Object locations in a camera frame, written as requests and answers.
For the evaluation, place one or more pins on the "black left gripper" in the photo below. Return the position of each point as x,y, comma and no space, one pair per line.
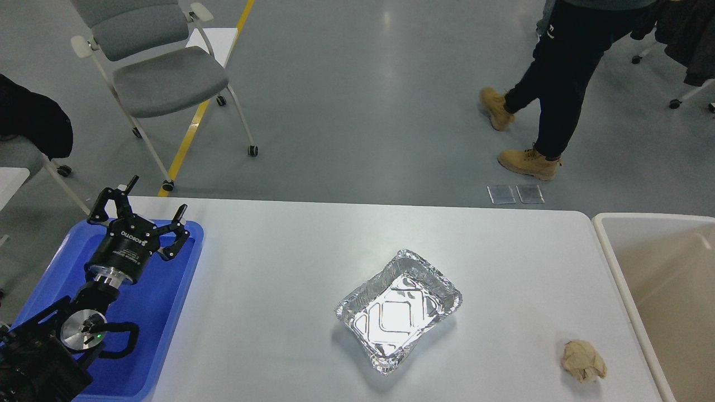
127,248

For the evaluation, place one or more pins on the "aluminium foil tray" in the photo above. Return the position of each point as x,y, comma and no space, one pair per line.
391,311

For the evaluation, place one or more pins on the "metal floor plate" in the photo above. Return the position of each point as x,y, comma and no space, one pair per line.
530,194
501,194

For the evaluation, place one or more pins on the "beige plastic bin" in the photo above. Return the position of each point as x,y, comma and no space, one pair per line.
663,265

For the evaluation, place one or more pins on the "black jacket on chair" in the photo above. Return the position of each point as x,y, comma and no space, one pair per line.
37,118

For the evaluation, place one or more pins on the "grey office chair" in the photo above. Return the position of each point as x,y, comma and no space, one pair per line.
159,85

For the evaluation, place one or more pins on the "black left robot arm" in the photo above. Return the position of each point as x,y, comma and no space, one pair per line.
47,358

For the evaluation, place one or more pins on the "white board on floor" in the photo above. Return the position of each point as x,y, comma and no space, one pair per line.
221,40

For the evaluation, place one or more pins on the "person in black trousers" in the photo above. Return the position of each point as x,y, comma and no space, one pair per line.
576,36

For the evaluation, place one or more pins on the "left metal floor plate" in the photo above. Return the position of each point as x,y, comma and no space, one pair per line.
501,194

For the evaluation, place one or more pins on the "right metal floor plate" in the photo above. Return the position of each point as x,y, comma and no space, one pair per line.
530,194

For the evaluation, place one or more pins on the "blue plastic tray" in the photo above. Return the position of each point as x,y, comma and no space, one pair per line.
154,304

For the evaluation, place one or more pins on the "crumpled brown paper ball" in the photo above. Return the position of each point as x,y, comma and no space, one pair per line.
582,361

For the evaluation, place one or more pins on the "chair with dark jackets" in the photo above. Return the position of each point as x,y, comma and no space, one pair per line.
685,32

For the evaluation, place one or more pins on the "white small table corner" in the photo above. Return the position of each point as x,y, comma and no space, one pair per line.
12,178

